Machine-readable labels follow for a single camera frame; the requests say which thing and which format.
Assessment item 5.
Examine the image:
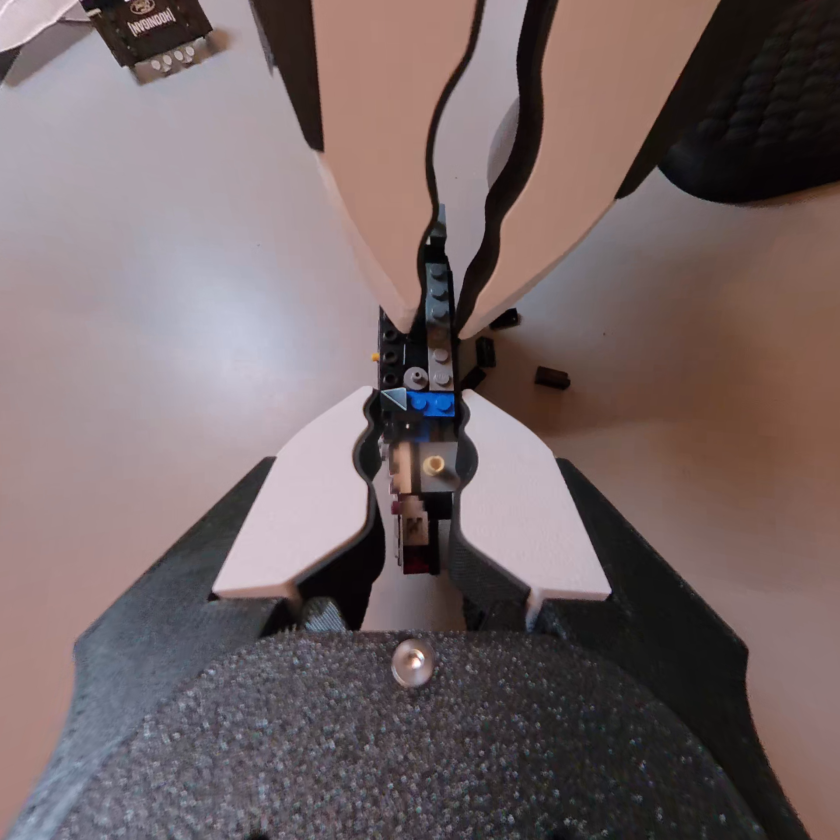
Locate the lego car model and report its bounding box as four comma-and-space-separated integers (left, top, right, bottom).
371, 203, 470, 577

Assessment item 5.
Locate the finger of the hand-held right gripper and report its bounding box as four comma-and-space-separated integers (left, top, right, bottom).
455, 0, 723, 341
314, 0, 487, 329

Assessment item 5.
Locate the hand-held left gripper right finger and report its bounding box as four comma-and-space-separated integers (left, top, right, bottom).
448, 389, 613, 629

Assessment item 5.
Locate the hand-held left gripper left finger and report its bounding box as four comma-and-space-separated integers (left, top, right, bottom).
211, 386, 387, 629

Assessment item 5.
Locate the black stickered lego panel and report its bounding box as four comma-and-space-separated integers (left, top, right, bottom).
82, 0, 214, 86

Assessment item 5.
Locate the white paper bag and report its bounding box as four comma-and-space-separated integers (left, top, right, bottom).
0, 0, 83, 53

